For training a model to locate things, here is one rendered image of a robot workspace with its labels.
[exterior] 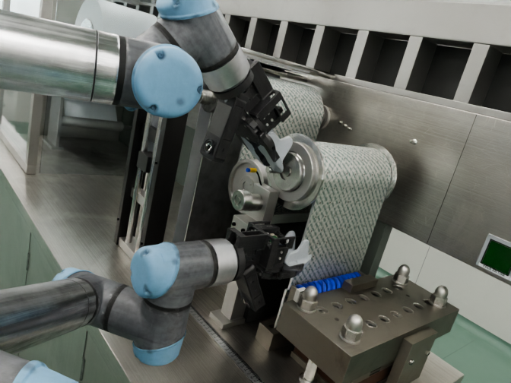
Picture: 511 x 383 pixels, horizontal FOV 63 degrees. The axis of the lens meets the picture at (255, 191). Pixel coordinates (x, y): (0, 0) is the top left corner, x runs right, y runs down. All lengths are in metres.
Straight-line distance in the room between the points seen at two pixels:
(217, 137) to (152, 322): 0.30
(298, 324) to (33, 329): 0.43
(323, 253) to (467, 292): 2.75
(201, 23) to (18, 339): 0.44
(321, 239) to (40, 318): 0.52
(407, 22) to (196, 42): 0.63
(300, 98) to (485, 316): 2.78
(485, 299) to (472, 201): 2.58
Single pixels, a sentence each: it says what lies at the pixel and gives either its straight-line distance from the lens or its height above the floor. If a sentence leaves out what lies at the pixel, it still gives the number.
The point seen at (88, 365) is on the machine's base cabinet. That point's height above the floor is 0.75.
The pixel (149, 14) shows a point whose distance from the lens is 1.67.
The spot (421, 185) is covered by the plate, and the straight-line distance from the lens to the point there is 1.03.
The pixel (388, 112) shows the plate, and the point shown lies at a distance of 1.08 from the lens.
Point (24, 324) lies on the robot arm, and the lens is 0.54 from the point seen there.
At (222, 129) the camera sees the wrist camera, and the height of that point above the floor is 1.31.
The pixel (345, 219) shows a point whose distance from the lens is 0.89.
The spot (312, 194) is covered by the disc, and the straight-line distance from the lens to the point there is 0.78.
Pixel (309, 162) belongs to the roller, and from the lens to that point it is 0.77.
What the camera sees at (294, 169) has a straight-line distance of 0.78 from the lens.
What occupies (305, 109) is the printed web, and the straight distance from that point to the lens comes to 1.05.
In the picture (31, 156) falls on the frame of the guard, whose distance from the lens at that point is 1.61.
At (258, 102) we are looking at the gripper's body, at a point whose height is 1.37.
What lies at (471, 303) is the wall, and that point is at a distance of 3.58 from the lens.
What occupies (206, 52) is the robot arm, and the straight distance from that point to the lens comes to 0.63.
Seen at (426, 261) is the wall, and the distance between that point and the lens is 3.67.
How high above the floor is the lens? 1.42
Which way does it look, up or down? 16 degrees down
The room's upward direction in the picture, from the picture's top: 14 degrees clockwise
